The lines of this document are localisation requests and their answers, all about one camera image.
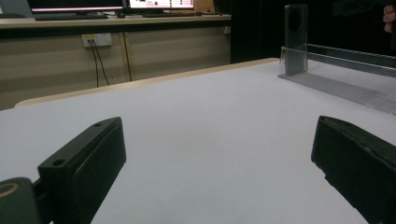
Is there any white wall socket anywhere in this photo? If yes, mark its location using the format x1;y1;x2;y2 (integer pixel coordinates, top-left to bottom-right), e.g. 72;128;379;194
81;33;113;49

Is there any light wooden table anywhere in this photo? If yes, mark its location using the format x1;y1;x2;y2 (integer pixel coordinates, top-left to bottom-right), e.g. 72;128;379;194
13;57;281;109

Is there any clear plastic container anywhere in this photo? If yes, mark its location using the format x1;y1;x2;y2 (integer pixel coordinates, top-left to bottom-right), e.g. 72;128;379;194
277;43;396;116

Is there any bright computer monitor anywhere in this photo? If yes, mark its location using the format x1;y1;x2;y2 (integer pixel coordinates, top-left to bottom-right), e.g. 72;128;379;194
125;0;195;12

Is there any white table mat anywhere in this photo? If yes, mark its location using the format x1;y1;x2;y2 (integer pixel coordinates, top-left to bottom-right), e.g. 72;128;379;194
0;57;396;224

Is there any beige office desk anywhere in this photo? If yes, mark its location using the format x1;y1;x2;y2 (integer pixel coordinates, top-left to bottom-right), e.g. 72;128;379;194
0;13;232;111

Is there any black curtain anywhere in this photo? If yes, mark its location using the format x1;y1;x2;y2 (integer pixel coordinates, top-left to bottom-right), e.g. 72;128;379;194
230;0;396;63

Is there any black keyboard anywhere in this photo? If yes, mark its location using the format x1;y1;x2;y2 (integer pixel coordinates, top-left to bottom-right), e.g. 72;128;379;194
34;12;109;21
141;11;204;18

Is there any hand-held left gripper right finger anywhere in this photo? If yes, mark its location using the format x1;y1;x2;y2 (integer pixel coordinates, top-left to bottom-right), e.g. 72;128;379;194
310;115;396;224

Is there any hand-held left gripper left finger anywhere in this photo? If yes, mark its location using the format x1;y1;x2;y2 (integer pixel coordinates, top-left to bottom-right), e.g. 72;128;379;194
36;116;127;224

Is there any wide computer monitor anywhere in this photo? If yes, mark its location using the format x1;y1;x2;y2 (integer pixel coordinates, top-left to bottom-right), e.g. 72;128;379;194
27;0;125;17

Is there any black power cable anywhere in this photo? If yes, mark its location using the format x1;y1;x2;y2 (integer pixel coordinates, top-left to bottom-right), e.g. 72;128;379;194
89;40;100;88
92;40;110;86

